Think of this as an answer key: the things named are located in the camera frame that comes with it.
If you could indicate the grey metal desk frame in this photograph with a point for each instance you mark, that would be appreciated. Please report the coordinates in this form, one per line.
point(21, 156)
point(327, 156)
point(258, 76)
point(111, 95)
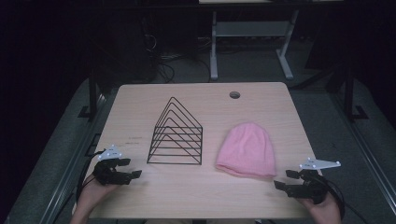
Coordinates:
point(249, 28)

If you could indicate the aluminium frame rail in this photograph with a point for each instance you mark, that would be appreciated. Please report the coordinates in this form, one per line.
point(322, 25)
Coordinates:
point(370, 161)
point(67, 183)

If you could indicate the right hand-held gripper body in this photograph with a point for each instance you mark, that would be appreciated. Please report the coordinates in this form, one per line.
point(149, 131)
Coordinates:
point(313, 188)

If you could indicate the person's right hand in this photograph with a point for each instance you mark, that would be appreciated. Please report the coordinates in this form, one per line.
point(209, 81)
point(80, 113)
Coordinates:
point(327, 207)

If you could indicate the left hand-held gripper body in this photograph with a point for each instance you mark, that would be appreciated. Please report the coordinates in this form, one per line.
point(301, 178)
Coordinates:
point(107, 174)

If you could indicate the pink knitted beanie hat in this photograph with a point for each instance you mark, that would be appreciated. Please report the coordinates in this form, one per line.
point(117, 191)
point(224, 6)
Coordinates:
point(247, 149)

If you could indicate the black metal stand post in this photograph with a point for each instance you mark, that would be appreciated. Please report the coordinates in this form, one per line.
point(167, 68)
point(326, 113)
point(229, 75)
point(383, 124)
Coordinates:
point(92, 93)
point(348, 93)

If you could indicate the person's left hand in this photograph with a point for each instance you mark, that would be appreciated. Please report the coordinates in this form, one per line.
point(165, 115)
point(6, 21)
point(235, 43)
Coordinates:
point(91, 191)

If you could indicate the round grey table grommet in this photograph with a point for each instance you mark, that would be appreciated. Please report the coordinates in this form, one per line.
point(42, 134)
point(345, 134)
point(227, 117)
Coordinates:
point(234, 95)

